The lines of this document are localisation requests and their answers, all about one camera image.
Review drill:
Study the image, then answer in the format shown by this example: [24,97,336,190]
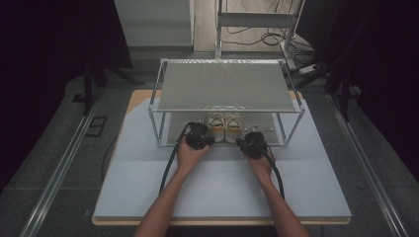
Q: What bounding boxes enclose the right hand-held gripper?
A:
[235,131,269,160]

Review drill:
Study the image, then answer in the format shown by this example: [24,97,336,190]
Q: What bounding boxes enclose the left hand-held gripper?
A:
[185,121,216,151]

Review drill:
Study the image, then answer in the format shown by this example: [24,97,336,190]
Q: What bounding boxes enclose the white sneaker with yellow heel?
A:
[206,112,226,143]
[224,112,243,144]

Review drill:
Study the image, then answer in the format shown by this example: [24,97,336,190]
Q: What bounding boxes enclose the white metal shoe rack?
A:
[147,57,306,148]

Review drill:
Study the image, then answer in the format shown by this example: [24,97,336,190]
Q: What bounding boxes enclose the person's left hand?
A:
[176,141,211,175]

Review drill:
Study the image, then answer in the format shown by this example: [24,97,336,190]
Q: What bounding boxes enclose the person's right hand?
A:
[246,149,277,182]

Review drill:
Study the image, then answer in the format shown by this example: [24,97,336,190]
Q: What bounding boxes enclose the white power strip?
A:
[296,63,323,75]

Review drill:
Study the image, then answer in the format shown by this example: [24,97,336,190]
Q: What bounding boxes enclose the black floor socket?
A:
[84,116,109,138]

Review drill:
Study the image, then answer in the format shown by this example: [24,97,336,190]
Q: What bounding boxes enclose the black stand with dark cloth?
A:
[294,0,419,123]

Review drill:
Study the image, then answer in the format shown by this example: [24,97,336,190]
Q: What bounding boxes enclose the black tripod stand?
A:
[71,57,146,117]

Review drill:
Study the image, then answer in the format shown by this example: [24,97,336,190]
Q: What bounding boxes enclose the white cabinet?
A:
[113,0,196,53]

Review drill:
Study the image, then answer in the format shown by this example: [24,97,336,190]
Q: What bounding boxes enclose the white metal stand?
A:
[214,0,306,61]

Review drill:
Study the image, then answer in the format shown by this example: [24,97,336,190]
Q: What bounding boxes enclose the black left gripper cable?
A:
[158,121,194,195]

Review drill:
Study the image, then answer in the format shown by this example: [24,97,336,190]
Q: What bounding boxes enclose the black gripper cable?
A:
[158,121,194,195]
[265,144,286,200]

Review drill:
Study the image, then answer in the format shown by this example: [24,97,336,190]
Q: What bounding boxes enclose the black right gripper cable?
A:
[265,144,286,200]

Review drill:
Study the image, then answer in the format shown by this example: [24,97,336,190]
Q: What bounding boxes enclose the thin black cable beside table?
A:
[99,133,121,183]

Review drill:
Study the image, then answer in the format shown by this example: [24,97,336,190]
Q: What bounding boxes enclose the black floor cables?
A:
[219,0,317,57]

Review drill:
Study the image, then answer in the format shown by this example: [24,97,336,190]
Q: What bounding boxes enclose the aluminium floor rail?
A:
[325,93,410,237]
[18,90,104,237]

